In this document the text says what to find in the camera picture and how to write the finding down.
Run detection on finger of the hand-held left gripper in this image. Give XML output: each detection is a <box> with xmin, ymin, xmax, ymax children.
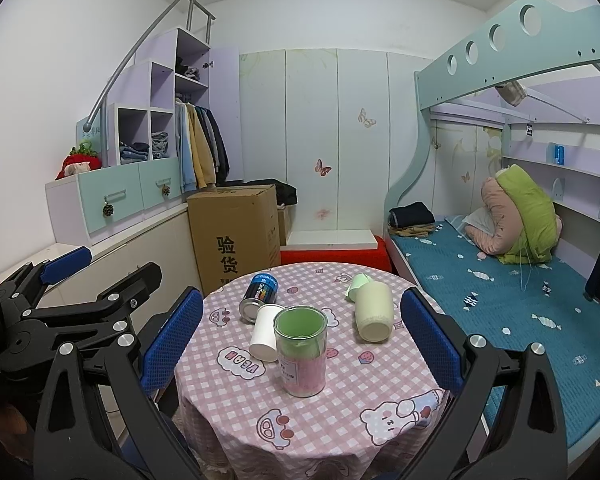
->
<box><xmin>0</xmin><ymin>246</ymin><xmax>94</xmax><ymax>313</ymax></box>
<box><xmin>22</xmin><ymin>261</ymin><xmax>164</xmax><ymax>356</ymax></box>

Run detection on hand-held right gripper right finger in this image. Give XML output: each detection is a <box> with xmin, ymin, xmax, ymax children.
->
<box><xmin>400</xmin><ymin>287</ymin><xmax>578</xmax><ymax>480</ymax></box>

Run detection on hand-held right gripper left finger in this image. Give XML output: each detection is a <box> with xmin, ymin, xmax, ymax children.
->
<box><xmin>32</xmin><ymin>287</ymin><xmax>204</xmax><ymax>480</ymax></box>

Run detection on person's left forearm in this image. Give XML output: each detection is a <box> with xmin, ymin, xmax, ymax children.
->
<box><xmin>0</xmin><ymin>402</ymin><xmax>32</xmax><ymax>442</ymax></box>

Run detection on cream plastic cup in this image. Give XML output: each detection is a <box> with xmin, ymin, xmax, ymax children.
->
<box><xmin>355</xmin><ymin>281</ymin><xmax>394</xmax><ymax>344</ymax></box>

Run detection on white paper cup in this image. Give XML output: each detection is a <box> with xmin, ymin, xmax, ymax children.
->
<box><xmin>249</xmin><ymin>303</ymin><xmax>286</xmax><ymax>362</ymax></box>

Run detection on small green cup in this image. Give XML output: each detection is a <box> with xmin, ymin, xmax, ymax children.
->
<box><xmin>346</xmin><ymin>272</ymin><xmax>376</xmax><ymax>302</ymax></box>

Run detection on low beige cabinet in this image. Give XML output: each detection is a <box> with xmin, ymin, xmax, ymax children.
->
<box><xmin>0</xmin><ymin>202</ymin><xmax>201</xmax><ymax>312</ymax></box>

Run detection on blue patterned bed sheet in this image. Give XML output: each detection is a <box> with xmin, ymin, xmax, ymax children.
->
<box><xmin>392</xmin><ymin>214</ymin><xmax>600</xmax><ymax>449</ymax></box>

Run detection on red plush toy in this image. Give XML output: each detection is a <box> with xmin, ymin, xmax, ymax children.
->
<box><xmin>55</xmin><ymin>142</ymin><xmax>104</xmax><ymax>181</ymax></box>

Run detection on blue metal can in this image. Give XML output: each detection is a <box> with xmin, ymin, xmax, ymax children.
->
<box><xmin>239</xmin><ymin>273</ymin><xmax>280</xmax><ymax>323</ymax></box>

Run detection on large cardboard box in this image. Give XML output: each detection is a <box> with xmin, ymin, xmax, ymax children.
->
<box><xmin>186</xmin><ymin>184</ymin><xmax>282</xmax><ymax>297</ymax></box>

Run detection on folded tan clothes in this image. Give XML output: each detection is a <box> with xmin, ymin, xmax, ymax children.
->
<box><xmin>390</xmin><ymin>223</ymin><xmax>439</xmax><ymax>238</ymax></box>

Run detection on pink checked tablecloth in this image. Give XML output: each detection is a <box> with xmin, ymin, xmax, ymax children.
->
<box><xmin>172</xmin><ymin>261</ymin><xmax>454</xmax><ymax>480</ymax></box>

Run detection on red stool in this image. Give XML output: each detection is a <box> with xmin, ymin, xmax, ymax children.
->
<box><xmin>280</xmin><ymin>235</ymin><xmax>392</xmax><ymax>274</ymax></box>

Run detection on folded black clothes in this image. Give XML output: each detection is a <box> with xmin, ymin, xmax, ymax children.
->
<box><xmin>388</xmin><ymin>201</ymin><xmax>437</xmax><ymax>229</ymax></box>

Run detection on white pillow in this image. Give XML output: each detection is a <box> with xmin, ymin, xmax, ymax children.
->
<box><xmin>461</xmin><ymin>208</ymin><xmax>497</xmax><ymax>236</ymax></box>

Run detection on teal sign board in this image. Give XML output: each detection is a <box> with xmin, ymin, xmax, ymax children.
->
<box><xmin>75</xmin><ymin>115</ymin><xmax>99</xmax><ymax>157</ymax></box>

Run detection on clear tumbler with green lining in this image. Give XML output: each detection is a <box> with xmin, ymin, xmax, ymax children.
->
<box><xmin>272</xmin><ymin>305</ymin><xmax>328</xmax><ymax>398</ymax></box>

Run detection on white board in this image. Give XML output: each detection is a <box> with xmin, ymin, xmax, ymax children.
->
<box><xmin>285</xmin><ymin>229</ymin><xmax>379</xmax><ymax>250</ymax></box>

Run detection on light blue hanging shirt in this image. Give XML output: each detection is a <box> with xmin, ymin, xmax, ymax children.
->
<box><xmin>174</xmin><ymin>101</ymin><xmax>194</xmax><ymax>194</ymax></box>

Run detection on rolled pink green quilt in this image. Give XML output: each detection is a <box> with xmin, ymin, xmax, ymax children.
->
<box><xmin>464</xmin><ymin>177</ymin><xmax>564</xmax><ymax>257</ymax></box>

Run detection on yellow hanging jacket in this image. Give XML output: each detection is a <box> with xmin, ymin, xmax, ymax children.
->
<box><xmin>186</xmin><ymin>104</ymin><xmax>219</xmax><ymax>189</ymax></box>

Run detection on small cardboard box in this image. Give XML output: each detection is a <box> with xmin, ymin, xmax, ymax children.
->
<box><xmin>277</xmin><ymin>204</ymin><xmax>294</xmax><ymax>247</ymax></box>

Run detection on green blanket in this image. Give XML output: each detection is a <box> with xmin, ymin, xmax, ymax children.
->
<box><xmin>495</xmin><ymin>164</ymin><xmax>557</xmax><ymax>265</ymax></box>

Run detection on dark hanging jackets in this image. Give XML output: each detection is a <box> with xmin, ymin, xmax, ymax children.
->
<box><xmin>205</xmin><ymin>107</ymin><xmax>230</xmax><ymax>184</ymax></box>

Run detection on black bag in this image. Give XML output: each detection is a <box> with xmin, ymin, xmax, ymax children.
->
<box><xmin>271</xmin><ymin>178</ymin><xmax>299</xmax><ymax>207</ymax></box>

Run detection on purple stair cabinet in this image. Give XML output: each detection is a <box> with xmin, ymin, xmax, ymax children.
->
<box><xmin>45</xmin><ymin>27</ymin><xmax>241</xmax><ymax>249</ymax></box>

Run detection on dark clothes on shelf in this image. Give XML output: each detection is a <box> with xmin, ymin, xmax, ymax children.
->
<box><xmin>175</xmin><ymin>57</ymin><xmax>202</xmax><ymax>81</ymax></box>

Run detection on grey metal handrail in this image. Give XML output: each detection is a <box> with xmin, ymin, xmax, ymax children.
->
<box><xmin>86</xmin><ymin>0</ymin><xmax>216</xmax><ymax>134</ymax></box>

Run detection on white wardrobe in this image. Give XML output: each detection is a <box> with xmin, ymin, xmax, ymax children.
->
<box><xmin>239</xmin><ymin>49</ymin><xmax>434</xmax><ymax>235</ymax></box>

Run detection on grey hanging cloth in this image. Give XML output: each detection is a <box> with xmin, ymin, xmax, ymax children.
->
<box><xmin>495</xmin><ymin>80</ymin><xmax>527</xmax><ymax>107</ymax></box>

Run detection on teal bunk bed frame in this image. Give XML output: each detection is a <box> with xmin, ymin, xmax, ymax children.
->
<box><xmin>384</xmin><ymin>4</ymin><xmax>600</xmax><ymax>467</ymax></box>

